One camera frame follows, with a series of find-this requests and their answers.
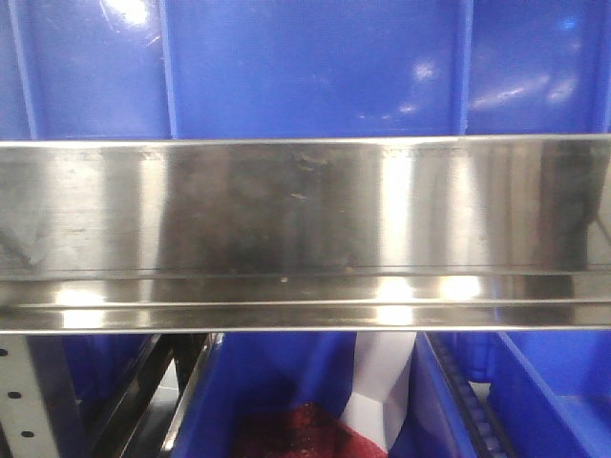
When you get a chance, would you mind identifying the blue bin lower middle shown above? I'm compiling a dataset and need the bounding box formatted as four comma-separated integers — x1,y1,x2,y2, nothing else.
172,331,469,458

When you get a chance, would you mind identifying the blue tray on upper shelf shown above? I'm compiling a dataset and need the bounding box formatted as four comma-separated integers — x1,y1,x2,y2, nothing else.
1,1,610,140

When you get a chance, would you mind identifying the white perforated shelf upright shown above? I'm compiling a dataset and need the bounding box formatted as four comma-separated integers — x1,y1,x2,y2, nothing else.
1,335,89,457

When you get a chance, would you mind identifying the blue bin lower left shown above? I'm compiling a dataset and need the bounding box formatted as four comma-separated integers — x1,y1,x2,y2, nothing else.
62,334,149,403

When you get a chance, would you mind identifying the stainless steel shelf rail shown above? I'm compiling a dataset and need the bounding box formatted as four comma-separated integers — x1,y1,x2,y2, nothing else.
1,135,610,334

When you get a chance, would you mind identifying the blue bin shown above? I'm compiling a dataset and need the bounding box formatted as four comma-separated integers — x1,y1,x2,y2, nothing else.
410,331,610,457
62,334,149,403
172,331,469,458

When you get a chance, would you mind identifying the black roller track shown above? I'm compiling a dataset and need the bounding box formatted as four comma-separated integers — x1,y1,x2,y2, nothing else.
426,332,515,457

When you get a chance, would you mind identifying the red mesh cloth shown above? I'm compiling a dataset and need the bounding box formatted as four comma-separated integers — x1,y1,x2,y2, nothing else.
230,403,388,458

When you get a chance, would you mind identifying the steel shelf side rail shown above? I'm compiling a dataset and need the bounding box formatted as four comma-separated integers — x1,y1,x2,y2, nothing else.
158,333,222,458

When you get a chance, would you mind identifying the blue bin lower right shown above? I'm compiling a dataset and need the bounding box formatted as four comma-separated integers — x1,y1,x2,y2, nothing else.
410,331,610,457

